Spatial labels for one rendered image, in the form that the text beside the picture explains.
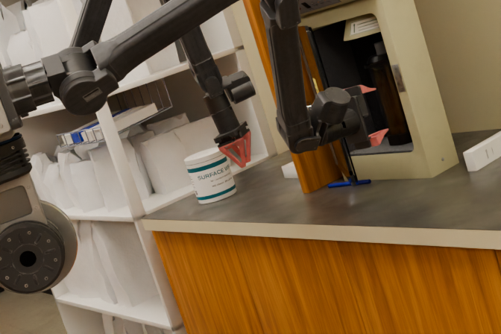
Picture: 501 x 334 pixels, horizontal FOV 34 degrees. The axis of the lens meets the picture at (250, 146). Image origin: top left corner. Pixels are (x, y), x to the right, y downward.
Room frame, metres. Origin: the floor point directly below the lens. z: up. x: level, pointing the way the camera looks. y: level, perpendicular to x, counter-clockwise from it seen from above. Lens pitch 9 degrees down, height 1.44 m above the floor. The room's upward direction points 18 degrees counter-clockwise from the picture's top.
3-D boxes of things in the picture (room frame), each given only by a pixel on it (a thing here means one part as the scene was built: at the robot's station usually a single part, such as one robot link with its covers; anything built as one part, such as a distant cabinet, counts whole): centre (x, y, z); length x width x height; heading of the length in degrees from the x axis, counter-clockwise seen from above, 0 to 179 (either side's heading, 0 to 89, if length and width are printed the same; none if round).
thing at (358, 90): (1.81, -0.27, 1.19); 0.09 x 0.07 x 0.07; 126
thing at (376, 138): (1.81, -0.27, 1.13); 0.09 x 0.07 x 0.07; 126
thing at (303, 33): (2.03, -0.21, 1.19); 0.30 x 0.01 x 0.40; 178
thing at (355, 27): (2.10, -0.40, 1.34); 0.18 x 0.18 x 0.05
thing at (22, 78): (1.39, 0.34, 1.45); 0.09 x 0.08 x 0.12; 12
